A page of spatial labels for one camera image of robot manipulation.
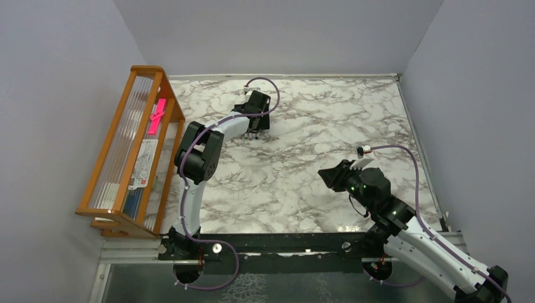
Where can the wooden rack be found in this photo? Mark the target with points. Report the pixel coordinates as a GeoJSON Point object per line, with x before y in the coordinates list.
{"type": "Point", "coordinates": [115, 210]}

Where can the pink clip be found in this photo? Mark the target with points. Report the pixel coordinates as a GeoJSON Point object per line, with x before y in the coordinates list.
{"type": "Point", "coordinates": [157, 116]}

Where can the black mounting rail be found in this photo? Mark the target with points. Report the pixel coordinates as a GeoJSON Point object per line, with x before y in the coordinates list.
{"type": "Point", "coordinates": [226, 254]}

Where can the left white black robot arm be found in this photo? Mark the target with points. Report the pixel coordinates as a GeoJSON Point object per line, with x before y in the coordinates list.
{"type": "Point", "coordinates": [199, 153]}

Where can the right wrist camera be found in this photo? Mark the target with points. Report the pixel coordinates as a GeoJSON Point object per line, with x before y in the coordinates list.
{"type": "Point", "coordinates": [363, 157]}

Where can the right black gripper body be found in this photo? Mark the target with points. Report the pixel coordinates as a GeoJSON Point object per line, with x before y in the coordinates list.
{"type": "Point", "coordinates": [349, 178]}

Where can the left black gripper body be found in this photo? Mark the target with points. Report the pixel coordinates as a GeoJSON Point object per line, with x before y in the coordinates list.
{"type": "Point", "coordinates": [262, 123]}

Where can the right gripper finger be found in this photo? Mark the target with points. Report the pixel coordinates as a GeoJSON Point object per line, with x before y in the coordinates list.
{"type": "Point", "coordinates": [331, 179]}
{"type": "Point", "coordinates": [332, 167]}

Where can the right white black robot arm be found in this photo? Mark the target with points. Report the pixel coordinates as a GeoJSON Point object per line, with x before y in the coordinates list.
{"type": "Point", "coordinates": [401, 234]}

